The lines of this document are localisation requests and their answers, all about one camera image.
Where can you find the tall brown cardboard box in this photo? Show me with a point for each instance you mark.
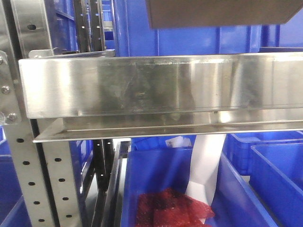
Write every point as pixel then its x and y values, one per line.
pixel 196 13

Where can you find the stainless steel shelf tray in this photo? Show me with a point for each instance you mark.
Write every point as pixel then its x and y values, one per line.
pixel 116 97

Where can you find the white paper sheet in bin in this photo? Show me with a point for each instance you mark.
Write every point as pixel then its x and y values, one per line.
pixel 204 167

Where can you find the blue plastic bin upper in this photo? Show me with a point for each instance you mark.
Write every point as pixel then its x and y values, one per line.
pixel 134 37

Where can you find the blue plastic bin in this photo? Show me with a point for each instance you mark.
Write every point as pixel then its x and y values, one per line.
pixel 277 177
pixel 13 212
pixel 234 204
pixel 134 37

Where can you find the red bubble wrap bag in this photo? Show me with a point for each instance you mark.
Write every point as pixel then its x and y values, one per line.
pixel 170 208

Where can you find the blue plastic bin lower centre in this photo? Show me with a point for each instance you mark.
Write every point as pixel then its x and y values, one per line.
pixel 234 204

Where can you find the blue plastic bin lower right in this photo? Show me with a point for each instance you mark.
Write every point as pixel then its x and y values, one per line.
pixel 277 177

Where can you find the blue plastic bin lower left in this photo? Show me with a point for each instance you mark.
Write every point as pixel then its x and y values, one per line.
pixel 13 212

